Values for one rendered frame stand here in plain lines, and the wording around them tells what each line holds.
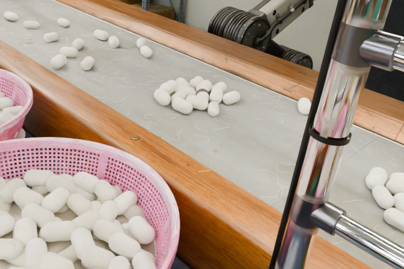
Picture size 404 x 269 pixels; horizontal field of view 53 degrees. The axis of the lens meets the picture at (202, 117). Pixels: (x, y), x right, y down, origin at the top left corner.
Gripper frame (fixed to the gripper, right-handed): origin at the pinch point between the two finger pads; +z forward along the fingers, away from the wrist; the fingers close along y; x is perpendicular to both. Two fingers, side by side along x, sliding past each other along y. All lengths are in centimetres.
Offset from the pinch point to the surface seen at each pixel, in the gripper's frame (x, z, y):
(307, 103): -18.5, 4.2, -15.1
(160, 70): -3.1, 19.6, 2.9
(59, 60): 11.8, 29.6, 1.9
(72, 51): 10.3, 28.8, 7.8
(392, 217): -17.4, 6.1, -41.0
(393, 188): -20.2, 3.8, -36.1
